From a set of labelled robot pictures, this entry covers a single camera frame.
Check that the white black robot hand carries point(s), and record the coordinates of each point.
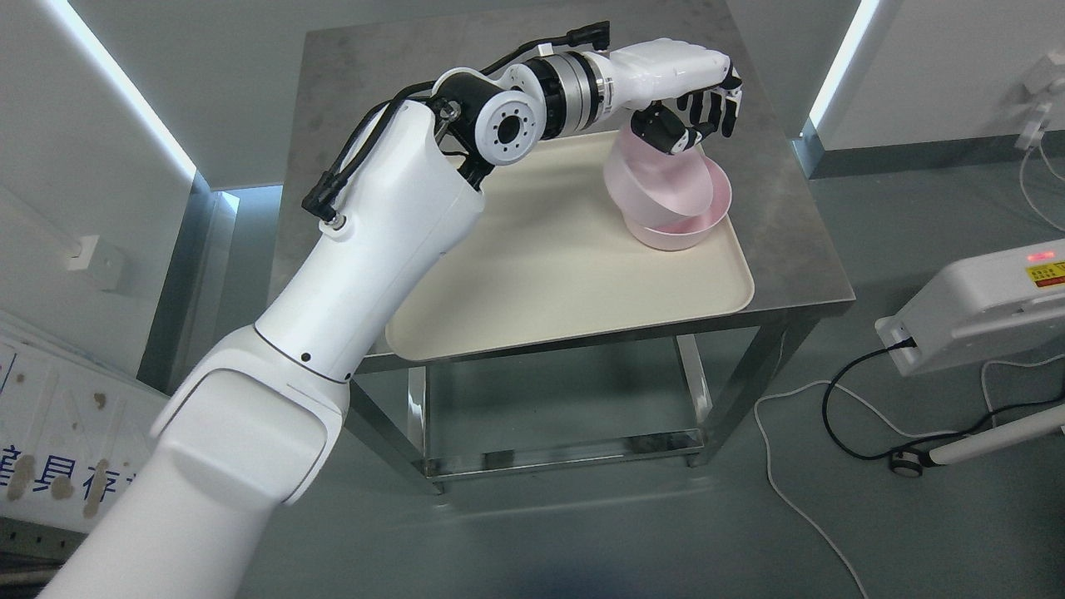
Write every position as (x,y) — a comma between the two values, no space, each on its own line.
(678,93)

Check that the pink bowl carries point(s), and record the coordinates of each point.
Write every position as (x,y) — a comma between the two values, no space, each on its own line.
(656,189)
(685,234)

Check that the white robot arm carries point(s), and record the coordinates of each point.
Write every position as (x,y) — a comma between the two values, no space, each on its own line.
(254,422)

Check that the stainless steel table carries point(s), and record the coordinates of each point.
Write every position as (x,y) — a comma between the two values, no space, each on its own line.
(726,361)

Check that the beige plastic tray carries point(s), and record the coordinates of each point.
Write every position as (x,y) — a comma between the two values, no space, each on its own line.
(551,260)

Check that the white machine with red light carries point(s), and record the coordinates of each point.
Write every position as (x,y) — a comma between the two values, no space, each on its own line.
(979,308)

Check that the white tube with caster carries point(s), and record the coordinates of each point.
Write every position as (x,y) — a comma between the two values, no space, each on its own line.
(911,463)

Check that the white signboard with blue letters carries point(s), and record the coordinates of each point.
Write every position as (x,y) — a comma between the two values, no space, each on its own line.
(74,430)

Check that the white wall plug adapter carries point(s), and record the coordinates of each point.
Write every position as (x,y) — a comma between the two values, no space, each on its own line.
(1044,96)

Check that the white wall socket box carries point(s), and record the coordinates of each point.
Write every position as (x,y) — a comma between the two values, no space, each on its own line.
(99,262)

